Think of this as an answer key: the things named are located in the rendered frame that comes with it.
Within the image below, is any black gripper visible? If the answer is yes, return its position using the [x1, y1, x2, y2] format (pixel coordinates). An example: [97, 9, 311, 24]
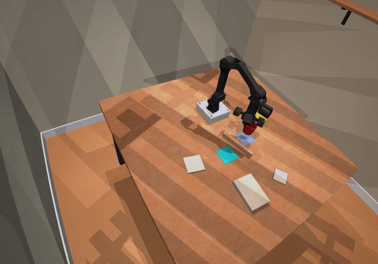
[233, 106, 265, 127]

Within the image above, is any red cup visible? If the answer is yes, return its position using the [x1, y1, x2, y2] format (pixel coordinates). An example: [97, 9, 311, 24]
[243, 122, 257, 135]

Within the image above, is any pale lavender flat square tile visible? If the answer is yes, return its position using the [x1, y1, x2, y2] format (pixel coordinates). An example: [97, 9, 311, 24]
[183, 155, 205, 174]

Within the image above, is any yellow rectangular block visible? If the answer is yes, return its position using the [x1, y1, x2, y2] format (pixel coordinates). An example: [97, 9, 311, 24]
[255, 113, 267, 124]

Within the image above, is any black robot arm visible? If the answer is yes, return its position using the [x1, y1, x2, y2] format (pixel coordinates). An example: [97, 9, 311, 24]
[206, 56, 273, 126]

